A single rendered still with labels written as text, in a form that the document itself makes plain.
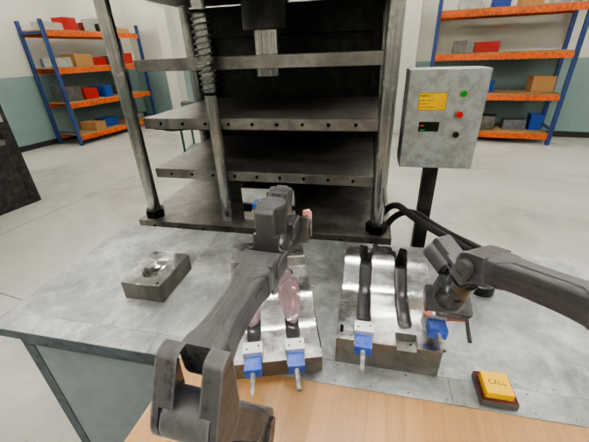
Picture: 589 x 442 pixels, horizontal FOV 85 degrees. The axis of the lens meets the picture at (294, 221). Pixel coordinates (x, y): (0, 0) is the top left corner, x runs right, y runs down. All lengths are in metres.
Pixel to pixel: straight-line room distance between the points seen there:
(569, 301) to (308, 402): 0.58
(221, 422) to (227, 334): 0.10
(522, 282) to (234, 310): 0.46
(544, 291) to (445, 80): 1.04
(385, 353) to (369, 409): 0.14
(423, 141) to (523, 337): 0.83
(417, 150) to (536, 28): 6.05
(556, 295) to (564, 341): 0.61
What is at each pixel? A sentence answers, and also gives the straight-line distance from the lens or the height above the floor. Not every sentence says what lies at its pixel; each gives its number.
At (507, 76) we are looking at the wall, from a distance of 7.44.
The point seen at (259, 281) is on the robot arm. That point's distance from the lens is 0.53.
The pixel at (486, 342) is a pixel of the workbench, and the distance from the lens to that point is 1.12.
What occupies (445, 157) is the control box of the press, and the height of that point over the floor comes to 1.12.
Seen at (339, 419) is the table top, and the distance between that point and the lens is 0.88.
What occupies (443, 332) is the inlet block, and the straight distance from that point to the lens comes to 0.90.
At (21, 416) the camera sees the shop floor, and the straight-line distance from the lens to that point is 2.30.
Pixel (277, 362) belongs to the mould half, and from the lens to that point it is 0.90.
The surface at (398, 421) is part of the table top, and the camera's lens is 0.90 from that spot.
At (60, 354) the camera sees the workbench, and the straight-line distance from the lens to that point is 1.47.
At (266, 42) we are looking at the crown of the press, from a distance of 1.75.
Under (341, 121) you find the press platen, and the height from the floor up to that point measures 1.28.
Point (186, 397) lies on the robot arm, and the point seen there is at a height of 1.18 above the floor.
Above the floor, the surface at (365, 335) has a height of 0.90.
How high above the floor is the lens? 1.55
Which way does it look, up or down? 28 degrees down
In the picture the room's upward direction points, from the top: 2 degrees counter-clockwise
